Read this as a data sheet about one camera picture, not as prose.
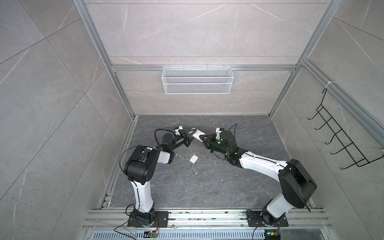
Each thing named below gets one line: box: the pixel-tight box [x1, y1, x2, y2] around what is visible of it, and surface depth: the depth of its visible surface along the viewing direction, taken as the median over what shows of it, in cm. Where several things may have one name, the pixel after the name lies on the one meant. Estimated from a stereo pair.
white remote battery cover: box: [189, 154, 199, 164], surface depth 97 cm
